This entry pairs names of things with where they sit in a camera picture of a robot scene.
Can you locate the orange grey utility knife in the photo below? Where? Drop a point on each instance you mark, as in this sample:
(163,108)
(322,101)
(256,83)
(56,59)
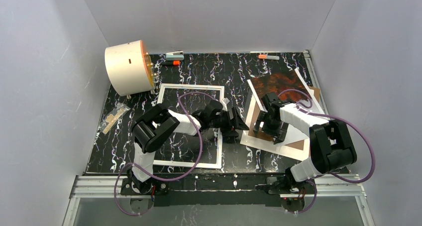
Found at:
(268,57)

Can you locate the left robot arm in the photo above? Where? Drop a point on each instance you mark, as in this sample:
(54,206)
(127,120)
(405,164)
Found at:
(154,127)

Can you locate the aluminium rail front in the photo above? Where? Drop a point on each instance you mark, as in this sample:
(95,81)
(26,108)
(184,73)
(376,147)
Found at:
(98,186)

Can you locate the white picture frame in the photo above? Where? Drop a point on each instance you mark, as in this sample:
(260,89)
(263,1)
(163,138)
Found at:
(189,126)

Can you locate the red autumn photo print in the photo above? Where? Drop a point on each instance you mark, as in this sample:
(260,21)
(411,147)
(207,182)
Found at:
(291,86)

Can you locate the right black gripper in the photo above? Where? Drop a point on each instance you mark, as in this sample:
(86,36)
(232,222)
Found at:
(270,125)

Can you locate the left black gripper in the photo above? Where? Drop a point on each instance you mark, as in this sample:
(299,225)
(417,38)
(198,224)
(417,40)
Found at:
(229,120)

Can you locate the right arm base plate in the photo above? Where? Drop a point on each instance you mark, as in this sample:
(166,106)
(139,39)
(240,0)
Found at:
(282,185)

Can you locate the black orange marker pen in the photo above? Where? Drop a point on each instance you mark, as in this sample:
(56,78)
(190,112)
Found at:
(171,63)

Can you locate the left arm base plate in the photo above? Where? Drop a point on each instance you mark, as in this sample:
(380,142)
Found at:
(151,187)

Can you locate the cream cylindrical drum device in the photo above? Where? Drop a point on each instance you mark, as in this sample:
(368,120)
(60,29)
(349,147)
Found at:
(129,68)

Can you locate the white mat board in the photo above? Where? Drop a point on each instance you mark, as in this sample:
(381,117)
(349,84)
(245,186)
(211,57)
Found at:
(250,119)

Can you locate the brown cardboard backing board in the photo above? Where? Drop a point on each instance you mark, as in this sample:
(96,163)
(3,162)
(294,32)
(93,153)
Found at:
(296,144)

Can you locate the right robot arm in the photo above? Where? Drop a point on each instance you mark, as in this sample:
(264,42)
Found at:
(331,146)

